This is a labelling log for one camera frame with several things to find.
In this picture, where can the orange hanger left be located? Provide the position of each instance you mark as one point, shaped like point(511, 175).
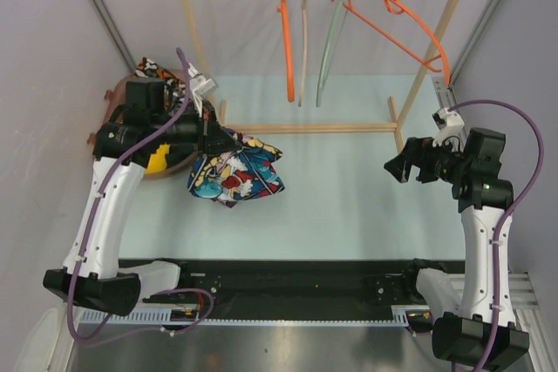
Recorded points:
point(282, 9)

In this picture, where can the pale green hanger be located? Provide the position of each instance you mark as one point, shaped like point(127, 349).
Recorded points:
point(334, 32)

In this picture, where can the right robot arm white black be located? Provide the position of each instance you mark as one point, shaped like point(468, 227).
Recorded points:
point(477, 327)

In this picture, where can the beige wooden hanger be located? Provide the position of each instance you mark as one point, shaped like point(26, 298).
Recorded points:
point(304, 10)

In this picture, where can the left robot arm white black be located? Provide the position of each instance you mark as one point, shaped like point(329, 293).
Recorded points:
point(90, 276)

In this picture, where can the yellow garment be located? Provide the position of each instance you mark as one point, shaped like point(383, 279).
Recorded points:
point(158, 160)

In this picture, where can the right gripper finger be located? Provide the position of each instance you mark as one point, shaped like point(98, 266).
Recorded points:
point(417, 149)
point(400, 167)

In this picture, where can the orange camouflage print garment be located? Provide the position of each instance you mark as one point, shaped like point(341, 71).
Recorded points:
point(174, 89)

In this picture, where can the light blue cable duct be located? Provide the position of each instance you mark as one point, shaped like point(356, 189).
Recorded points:
point(383, 317)

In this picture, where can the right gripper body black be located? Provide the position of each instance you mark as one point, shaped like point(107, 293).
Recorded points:
point(439, 162)

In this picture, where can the comic print shorts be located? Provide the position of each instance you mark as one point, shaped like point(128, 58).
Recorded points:
point(233, 177)

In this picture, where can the wooden clothes rack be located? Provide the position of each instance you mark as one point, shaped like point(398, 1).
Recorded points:
point(434, 52)

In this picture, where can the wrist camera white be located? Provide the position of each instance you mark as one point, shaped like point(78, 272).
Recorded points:
point(449, 124)
point(202, 84)

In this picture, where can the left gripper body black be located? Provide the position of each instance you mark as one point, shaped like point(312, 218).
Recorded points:
point(196, 128)

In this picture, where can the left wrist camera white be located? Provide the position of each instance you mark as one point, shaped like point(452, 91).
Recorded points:
point(202, 84)

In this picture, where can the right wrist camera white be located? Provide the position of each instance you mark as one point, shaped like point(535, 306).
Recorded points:
point(449, 124)

